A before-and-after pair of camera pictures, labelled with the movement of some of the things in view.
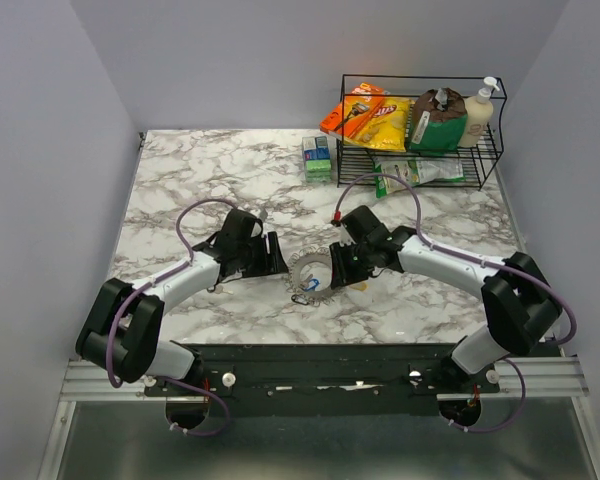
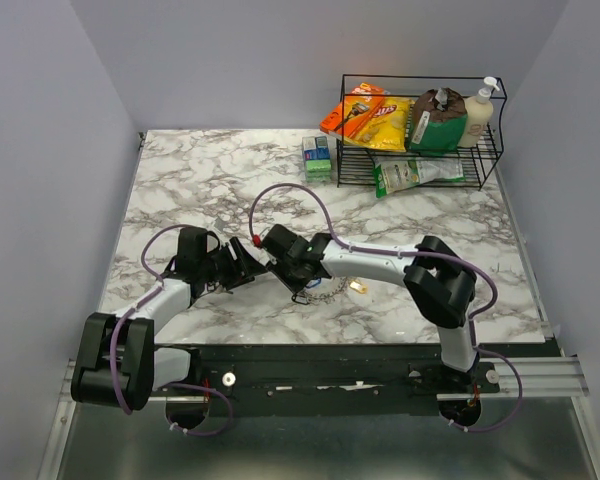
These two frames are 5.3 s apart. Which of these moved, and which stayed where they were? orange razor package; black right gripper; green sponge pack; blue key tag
Moved: black right gripper
Stayed: orange razor package; blue key tag; green sponge pack
